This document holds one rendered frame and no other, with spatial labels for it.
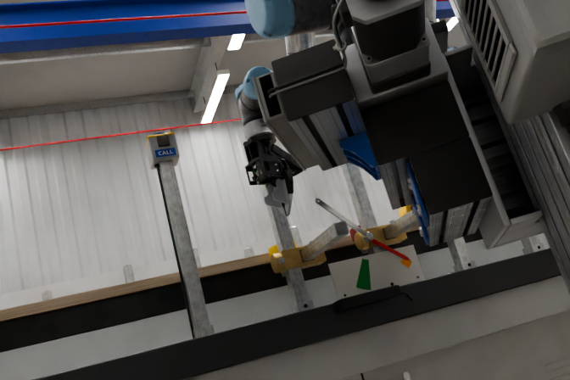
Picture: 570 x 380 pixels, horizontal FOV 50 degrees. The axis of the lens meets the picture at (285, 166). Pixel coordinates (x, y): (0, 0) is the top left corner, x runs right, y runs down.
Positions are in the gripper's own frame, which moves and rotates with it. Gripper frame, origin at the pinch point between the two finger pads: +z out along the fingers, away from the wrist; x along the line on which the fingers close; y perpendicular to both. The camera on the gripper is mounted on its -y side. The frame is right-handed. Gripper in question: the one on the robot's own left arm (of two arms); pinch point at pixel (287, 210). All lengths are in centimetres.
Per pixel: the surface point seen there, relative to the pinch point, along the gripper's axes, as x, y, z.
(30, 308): -48, 50, 6
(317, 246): 6.9, 0.2, 11.5
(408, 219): 17.8, -22.4, 10.0
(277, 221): -6.3, -1.1, 0.7
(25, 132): -705, -190, -369
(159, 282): -35.9, 19.8, 6.2
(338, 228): 18.9, 4.2, 10.8
